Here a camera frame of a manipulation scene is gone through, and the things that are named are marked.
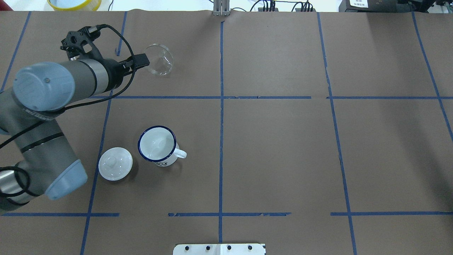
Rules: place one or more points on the white enamel mug blue rim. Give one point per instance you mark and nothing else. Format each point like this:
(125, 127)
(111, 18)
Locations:
(158, 145)

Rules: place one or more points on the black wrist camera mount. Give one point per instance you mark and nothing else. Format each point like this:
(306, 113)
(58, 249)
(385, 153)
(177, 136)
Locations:
(79, 44)

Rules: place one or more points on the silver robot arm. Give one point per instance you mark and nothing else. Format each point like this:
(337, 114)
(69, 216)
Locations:
(40, 93)

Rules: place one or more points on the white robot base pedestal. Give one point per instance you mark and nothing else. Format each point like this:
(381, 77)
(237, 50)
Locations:
(220, 249)

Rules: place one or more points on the white round lid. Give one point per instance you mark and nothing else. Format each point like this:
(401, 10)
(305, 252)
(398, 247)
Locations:
(115, 164)

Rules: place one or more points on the yellow tape roll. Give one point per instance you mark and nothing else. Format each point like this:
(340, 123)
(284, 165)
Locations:
(75, 5)

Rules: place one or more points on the clear glass funnel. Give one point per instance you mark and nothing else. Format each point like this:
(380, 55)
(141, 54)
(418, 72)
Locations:
(161, 60)

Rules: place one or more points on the black computer box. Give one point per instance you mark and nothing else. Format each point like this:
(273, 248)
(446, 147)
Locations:
(385, 6)

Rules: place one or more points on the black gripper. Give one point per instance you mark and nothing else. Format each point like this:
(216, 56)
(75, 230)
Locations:
(114, 70)

